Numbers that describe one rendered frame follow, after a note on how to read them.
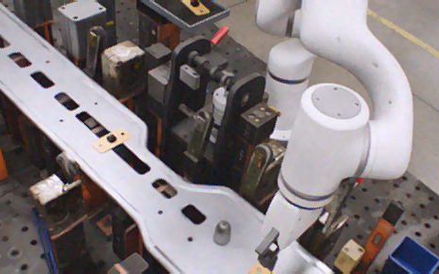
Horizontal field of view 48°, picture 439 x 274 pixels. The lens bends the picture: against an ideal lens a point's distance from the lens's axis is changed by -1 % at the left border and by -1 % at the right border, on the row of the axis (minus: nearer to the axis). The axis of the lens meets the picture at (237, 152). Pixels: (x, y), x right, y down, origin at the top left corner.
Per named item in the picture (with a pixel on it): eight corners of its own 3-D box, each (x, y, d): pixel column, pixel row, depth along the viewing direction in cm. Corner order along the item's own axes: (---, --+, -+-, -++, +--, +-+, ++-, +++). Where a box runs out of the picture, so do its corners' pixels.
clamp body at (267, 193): (218, 249, 128) (237, 152, 102) (247, 225, 135) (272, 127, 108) (244, 273, 125) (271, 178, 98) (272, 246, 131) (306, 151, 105)
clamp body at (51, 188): (41, 278, 116) (12, 185, 91) (84, 248, 123) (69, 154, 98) (63, 303, 113) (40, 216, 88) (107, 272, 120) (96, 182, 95)
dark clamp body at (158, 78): (135, 177, 141) (133, 70, 114) (169, 155, 149) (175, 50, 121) (160, 199, 137) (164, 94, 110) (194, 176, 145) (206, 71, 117)
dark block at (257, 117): (218, 229, 133) (239, 113, 102) (235, 215, 137) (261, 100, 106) (231, 241, 131) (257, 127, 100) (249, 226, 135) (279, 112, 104)
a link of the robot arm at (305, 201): (307, 141, 73) (302, 155, 75) (269, 170, 68) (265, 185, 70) (353, 174, 69) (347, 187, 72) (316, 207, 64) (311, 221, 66)
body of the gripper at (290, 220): (308, 150, 74) (292, 197, 82) (264, 185, 68) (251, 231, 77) (349, 180, 71) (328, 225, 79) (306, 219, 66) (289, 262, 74)
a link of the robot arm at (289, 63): (268, 55, 141) (279, -23, 123) (332, 63, 140) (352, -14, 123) (266, 81, 132) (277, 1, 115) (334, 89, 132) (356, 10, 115)
